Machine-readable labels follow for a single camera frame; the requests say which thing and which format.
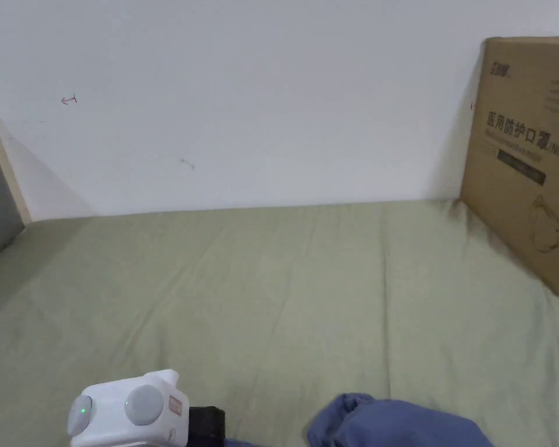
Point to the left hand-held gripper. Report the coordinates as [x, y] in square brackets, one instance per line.
[121, 409]

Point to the dark blue shirt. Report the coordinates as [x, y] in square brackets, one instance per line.
[391, 423]

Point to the bed with pale green sheet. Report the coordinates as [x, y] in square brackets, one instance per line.
[270, 288]

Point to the brown cardboard carton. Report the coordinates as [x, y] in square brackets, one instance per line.
[521, 158]

